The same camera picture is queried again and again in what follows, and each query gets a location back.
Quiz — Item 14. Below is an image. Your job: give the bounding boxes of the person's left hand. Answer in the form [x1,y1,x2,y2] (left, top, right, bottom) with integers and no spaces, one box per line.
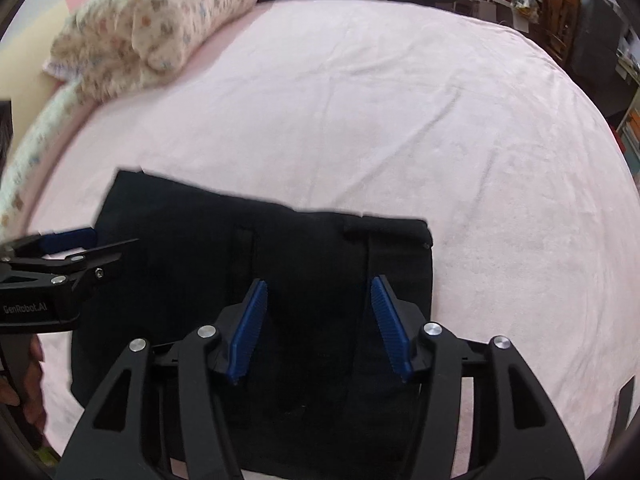
[1,335,47,450]

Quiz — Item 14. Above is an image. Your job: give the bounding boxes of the pink bed sheet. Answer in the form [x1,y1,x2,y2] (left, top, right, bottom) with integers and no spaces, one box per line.
[29,0,639,470]

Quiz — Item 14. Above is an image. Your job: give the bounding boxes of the black pants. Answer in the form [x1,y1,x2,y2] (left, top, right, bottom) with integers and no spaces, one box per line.
[70,171,433,479]

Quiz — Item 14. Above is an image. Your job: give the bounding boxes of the wooden chair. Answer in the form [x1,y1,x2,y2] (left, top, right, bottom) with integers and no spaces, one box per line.
[540,0,582,68]

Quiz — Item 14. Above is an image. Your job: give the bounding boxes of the floral patterned quilt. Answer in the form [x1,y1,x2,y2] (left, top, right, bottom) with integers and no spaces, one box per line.
[44,0,257,101]

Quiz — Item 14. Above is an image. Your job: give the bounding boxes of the floral patterned pillow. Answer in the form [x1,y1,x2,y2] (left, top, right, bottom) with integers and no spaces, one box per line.
[1,80,96,242]

